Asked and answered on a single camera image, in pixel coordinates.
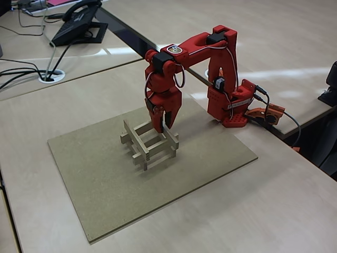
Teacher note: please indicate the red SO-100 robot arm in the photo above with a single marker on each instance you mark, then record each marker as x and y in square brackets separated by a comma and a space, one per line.
[229, 60]

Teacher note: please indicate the small orange plastic piece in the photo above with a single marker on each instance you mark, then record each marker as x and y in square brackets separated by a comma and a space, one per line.
[296, 149]

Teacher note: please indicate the black phone handset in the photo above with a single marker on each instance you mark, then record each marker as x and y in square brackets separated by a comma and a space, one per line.
[67, 15]

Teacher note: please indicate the orange table clamp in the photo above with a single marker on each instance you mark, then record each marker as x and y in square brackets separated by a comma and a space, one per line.
[222, 72]
[273, 110]

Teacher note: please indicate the black computer monitor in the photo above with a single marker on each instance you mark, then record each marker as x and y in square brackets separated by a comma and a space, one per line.
[4, 6]

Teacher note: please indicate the pink paper sheet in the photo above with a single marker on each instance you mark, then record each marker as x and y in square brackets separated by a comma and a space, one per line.
[58, 2]

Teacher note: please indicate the black desk phone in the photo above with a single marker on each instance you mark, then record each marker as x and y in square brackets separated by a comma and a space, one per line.
[71, 31]

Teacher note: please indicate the brown MDF board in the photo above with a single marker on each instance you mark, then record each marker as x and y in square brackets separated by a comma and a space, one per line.
[105, 189]

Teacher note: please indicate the black camera stand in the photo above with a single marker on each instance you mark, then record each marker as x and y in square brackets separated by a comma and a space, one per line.
[332, 76]

